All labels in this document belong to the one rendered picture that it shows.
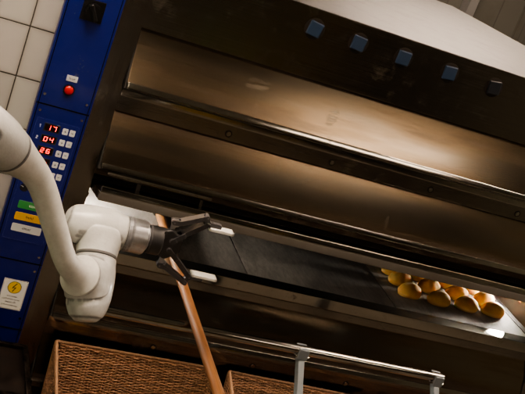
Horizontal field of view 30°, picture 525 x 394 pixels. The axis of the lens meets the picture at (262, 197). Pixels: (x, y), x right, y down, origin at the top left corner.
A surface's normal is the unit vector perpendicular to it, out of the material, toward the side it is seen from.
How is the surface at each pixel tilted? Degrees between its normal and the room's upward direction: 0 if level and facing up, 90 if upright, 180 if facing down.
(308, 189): 70
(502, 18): 90
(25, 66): 90
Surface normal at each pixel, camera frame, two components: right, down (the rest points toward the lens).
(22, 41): 0.23, 0.40
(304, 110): 0.33, 0.07
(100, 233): 0.34, -0.22
